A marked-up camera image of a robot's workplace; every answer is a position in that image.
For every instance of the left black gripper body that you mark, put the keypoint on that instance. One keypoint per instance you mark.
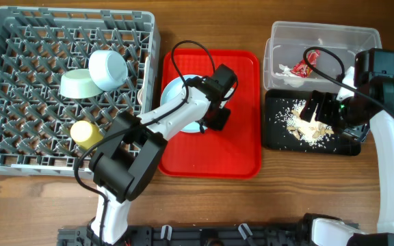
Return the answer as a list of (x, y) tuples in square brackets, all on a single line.
[(219, 121)]

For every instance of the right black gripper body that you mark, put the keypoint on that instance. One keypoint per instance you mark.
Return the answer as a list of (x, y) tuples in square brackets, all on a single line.
[(330, 111)]

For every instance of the rice and food scraps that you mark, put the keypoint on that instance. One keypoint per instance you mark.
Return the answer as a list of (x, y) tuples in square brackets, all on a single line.
[(300, 133)]

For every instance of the red snack wrapper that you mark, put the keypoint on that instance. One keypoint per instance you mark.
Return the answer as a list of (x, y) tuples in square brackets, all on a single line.
[(302, 69)]

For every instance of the light blue round plate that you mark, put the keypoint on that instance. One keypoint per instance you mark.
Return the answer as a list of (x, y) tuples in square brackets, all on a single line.
[(173, 90)]

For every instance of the white paper napkin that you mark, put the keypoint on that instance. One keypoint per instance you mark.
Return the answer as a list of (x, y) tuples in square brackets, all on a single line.
[(289, 78)]

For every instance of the light blue plastic bowl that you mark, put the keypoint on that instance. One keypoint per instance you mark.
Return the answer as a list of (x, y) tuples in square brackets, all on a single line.
[(107, 69)]

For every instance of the yellow plastic cup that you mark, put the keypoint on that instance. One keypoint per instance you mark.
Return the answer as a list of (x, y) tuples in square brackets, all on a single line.
[(85, 134)]

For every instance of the green plastic saucer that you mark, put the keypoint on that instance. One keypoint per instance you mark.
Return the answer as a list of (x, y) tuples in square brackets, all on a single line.
[(78, 84)]

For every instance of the white plastic spoon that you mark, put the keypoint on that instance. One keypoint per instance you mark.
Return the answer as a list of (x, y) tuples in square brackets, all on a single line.
[(140, 96)]

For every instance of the white plastic fork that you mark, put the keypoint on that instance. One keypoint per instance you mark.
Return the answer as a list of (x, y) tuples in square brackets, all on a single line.
[(146, 76)]

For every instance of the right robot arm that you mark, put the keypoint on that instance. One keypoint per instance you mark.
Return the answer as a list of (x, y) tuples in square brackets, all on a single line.
[(372, 103)]

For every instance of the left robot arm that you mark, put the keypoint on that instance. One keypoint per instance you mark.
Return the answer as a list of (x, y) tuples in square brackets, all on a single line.
[(124, 164)]

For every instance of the clear plastic waste bin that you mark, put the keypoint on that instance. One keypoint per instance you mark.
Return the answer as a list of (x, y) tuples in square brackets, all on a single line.
[(289, 40)]

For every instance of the grey plastic dishwasher rack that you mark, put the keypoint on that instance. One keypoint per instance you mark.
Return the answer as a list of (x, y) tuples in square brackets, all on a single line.
[(37, 46)]

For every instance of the red plastic serving tray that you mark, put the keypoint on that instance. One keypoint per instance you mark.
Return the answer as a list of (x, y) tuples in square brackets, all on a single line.
[(233, 152)]

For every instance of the black rectangular tray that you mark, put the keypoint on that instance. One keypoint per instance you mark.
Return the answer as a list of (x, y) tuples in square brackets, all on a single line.
[(273, 140)]

